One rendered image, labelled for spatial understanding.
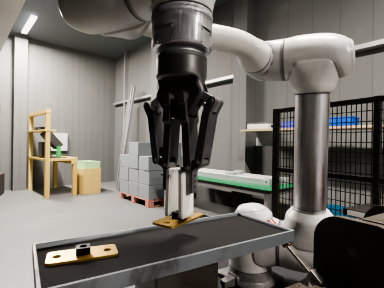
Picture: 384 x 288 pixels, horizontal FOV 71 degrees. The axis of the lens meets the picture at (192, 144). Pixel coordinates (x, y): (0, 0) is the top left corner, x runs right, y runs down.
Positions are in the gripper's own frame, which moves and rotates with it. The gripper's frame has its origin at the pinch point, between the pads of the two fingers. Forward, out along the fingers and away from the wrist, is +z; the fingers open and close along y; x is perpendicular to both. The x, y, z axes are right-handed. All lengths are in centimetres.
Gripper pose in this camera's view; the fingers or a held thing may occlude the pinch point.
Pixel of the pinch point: (179, 192)
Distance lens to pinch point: 41.0
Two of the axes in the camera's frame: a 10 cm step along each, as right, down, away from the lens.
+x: 5.5, 0.1, 8.4
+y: 8.4, 0.1, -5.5
